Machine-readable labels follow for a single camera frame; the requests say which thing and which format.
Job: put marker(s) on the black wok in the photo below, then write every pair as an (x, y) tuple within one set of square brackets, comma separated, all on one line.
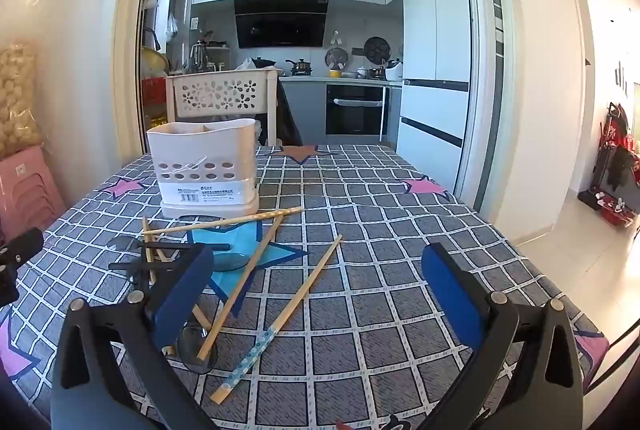
[(263, 62)]

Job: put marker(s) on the hanging round black pan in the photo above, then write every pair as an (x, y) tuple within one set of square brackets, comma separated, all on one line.
[(378, 48)]

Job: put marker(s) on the white perforated utensil holder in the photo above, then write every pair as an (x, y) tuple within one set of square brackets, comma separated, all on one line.
[(205, 165)]

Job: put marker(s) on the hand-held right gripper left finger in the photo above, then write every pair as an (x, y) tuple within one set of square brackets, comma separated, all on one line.
[(180, 295)]

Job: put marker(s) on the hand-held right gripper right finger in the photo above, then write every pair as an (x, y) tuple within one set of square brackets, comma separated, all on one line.
[(450, 295)]

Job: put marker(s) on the bag of pale puffed snacks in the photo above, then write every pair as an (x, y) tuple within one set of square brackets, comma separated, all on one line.
[(17, 100)]

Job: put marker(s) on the white flower-cutout plastic chair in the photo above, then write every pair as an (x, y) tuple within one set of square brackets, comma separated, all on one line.
[(220, 92)]

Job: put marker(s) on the white refrigerator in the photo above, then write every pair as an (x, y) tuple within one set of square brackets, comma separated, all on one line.
[(435, 60)]

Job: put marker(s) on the black range hood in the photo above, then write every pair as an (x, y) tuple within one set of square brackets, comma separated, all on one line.
[(282, 22)]

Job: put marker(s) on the black plastic spoon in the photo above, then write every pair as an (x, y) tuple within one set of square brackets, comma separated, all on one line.
[(232, 261), (200, 246), (195, 350)]

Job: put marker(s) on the black cooking pot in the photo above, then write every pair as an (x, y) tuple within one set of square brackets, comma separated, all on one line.
[(301, 67)]

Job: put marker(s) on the white rice cooker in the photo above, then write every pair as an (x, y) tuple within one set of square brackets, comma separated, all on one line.
[(394, 70)]

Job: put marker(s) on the wooden chopstick blue patterned end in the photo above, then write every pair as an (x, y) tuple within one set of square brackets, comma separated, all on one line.
[(300, 295)]

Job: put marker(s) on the hanging round grill pan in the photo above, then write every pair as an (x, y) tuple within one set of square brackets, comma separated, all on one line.
[(336, 57)]

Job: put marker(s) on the red festive decorations pile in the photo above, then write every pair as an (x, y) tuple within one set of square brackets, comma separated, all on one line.
[(617, 160)]

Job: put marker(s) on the black built-in oven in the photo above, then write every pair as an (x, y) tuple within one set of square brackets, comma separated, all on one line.
[(356, 110)]

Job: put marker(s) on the grey checked star tablecloth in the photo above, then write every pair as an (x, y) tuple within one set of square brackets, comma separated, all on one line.
[(380, 270)]

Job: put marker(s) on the yellow small pot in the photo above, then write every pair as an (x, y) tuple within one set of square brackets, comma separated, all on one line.
[(334, 73)]

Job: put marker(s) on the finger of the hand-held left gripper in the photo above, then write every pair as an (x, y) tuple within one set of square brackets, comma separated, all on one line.
[(22, 246)]

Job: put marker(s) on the stack of pink stools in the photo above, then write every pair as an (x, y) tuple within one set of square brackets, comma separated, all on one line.
[(27, 190)]

